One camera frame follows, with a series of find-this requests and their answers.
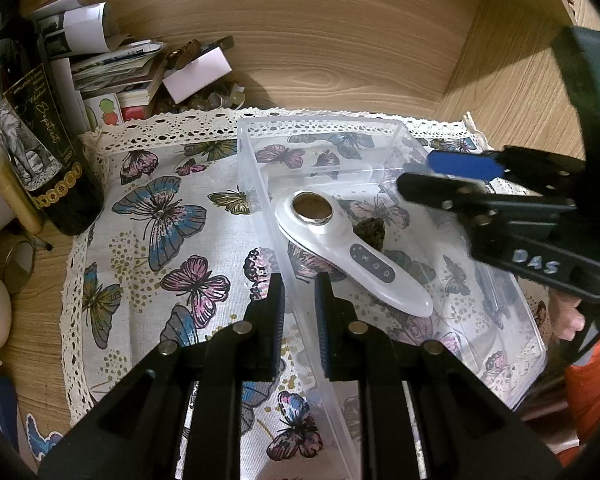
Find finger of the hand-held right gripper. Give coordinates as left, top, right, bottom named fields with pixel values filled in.
left=396, top=171, right=578, bottom=221
left=426, top=146, right=588, bottom=196

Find butterfly print lace cloth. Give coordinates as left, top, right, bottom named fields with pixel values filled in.
left=62, top=107, right=551, bottom=480

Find rolled white papers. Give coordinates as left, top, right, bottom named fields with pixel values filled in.
left=32, top=0, right=121, bottom=58

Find pile of small trinkets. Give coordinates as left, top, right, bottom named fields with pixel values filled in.
left=152, top=77, right=246, bottom=113

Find dark wine bottle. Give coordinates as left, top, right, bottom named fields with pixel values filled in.
left=0, top=20, right=106, bottom=237

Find dark lumpy object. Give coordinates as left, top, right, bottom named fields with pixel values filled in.
left=354, top=217, right=385, bottom=252

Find clear plastic container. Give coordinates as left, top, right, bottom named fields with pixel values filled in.
left=236, top=115, right=548, bottom=480

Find person's right hand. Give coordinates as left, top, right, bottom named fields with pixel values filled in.
left=550, top=294, right=588, bottom=342

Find brass clip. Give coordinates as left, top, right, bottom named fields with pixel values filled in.
left=167, top=36, right=236, bottom=70

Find stack of booklets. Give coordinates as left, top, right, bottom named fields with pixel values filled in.
left=72, top=40, right=168, bottom=123

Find dark blue object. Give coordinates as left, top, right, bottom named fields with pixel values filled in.
left=0, top=375, right=21, bottom=453

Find blue butterfly sticker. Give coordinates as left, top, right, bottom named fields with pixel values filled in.
left=25, top=412, right=63, bottom=461

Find white card box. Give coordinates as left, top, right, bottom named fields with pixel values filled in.
left=162, top=45, right=231, bottom=103

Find yellowish lip balm tube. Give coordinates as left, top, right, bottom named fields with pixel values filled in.
left=0, top=165, right=45, bottom=235

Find fruit sticker sheet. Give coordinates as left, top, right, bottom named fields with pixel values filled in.
left=82, top=92, right=123, bottom=128

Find small red box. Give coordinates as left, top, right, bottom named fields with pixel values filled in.
left=117, top=102, right=153, bottom=122

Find white handheld massager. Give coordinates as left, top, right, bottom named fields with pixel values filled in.
left=274, top=191, right=435, bottom=318

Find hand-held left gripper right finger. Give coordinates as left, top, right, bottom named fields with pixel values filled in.
left=314, top=272, right=563, bottom=480

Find person's right forearm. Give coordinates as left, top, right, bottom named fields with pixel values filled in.
left=562, top=327, right=600, bottom=456

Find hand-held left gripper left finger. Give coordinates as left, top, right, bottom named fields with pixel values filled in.
left=39, top=274, right=287, bottom=480

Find thin wire ring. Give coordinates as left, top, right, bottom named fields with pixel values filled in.
left=2, top=240, right=53, bottom=295

